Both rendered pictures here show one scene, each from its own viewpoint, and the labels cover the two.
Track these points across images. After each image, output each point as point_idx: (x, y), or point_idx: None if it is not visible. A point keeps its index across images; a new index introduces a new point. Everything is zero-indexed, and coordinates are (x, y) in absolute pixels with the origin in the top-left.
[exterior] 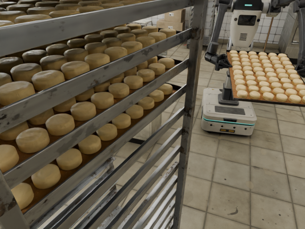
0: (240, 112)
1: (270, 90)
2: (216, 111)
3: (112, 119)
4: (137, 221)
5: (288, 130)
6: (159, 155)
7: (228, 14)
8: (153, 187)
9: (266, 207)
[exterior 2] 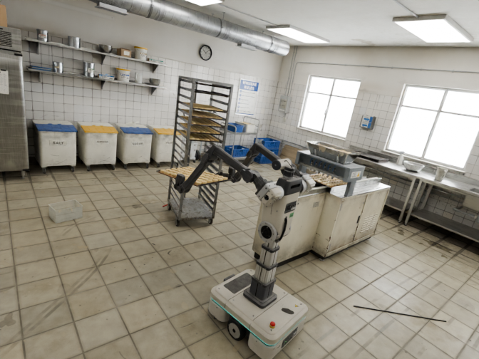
0: (230, 285)
1: (180, 169)
2: (246, 273)
3: (181, 127)
4: (179, 162)
5: None
6: (183, 151)
7: None
8: (217, 241)
9: (154, 263)
